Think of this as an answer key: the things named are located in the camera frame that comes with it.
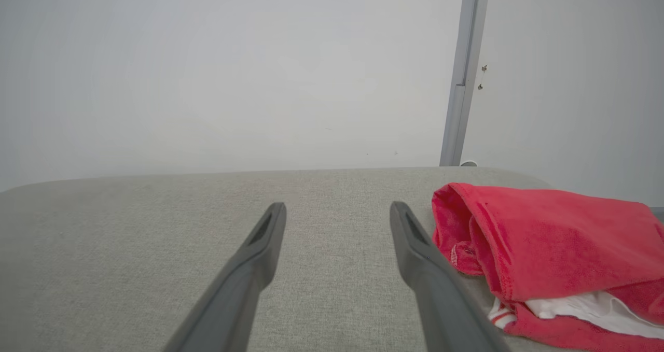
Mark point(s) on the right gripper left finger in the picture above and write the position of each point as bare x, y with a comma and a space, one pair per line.
238, 295

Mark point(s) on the grey metal pole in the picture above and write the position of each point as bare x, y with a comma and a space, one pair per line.
463, 72

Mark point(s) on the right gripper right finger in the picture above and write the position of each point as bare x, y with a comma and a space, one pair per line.
441, 300

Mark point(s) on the red and white shirt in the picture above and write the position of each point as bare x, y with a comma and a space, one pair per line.
560, 238

